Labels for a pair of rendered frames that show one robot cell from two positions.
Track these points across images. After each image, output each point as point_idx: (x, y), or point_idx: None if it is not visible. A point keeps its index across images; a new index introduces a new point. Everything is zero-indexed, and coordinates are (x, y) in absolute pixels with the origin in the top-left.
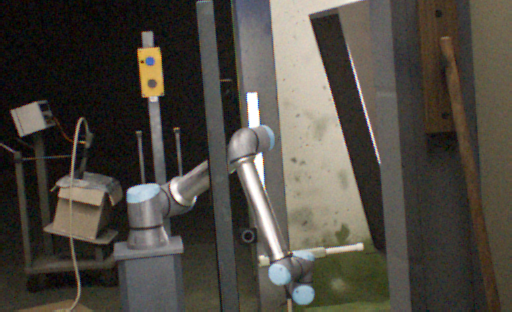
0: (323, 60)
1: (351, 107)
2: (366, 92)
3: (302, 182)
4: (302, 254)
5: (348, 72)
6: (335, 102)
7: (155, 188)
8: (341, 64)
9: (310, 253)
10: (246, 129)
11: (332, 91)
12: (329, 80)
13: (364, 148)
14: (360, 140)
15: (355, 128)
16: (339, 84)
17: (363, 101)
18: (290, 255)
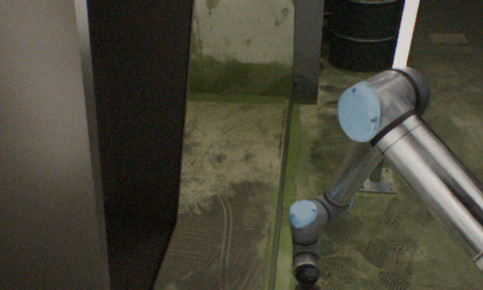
0: (68, 44)
1: (42, 196)
2: (186, 1)
3: None
4: (306, 202)
5: None
6: (85, 184)
7: None
8: (6, 66)
9: (293, 209)
10: (397, 67)
11: (81, 154)
12: (76, 119)
13: (56, 278)
14: (56, 264)
15: (56, 242)
16: (47, 134)
17: (193, 15)
18: (310, 267)
